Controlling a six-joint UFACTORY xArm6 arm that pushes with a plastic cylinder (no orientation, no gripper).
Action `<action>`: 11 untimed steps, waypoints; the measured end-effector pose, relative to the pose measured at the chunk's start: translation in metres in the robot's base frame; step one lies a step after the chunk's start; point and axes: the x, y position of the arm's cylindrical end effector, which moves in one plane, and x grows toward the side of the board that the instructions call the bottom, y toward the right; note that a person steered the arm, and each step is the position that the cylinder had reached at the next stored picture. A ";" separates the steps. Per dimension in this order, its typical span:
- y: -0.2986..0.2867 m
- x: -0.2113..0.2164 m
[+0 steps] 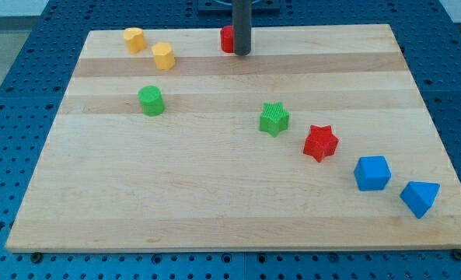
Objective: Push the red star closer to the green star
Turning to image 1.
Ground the blue cube block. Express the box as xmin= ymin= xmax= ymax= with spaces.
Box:
xmin=354 ymin=156 xmax=392 ymax=191

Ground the green star block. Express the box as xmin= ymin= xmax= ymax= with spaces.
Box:
xmin=259 ymin=102 xmax=290 ymax=137

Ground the light wooden board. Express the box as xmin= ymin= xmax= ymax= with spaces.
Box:
xmin=5 ymin=24 xmax=461 ymax=253

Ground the blue perforated metal table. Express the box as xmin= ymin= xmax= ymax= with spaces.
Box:
xmin=0 ymin=0 xmax=461 ymax=279

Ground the blue triangular prism block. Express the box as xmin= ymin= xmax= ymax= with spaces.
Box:
xmin=400 ymin=181 xmax=441 ymax=219

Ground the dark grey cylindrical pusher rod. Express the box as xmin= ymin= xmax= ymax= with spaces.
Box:
xmin=232 ymin=0 xmax=252 ymax=56

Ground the red cylinder block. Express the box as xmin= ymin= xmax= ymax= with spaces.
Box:
xmin=220 ymin=26 xmax=234 ymax=53

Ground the red star block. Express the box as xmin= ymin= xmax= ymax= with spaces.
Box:
xmin=303 ymin=125 xmax=339 ymax=163

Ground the yellow hexagon block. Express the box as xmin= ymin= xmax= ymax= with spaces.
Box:
xmin=152 ymin=42 xmax=176 ymax=70

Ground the green cylinder block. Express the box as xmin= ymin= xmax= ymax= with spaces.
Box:
xmin=138 ymin=86 xmax=165 ymax=117

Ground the yellow heart-shaped block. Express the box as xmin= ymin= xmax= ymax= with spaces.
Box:
xmin=123 ymin=27 xmax=148 ymax=54

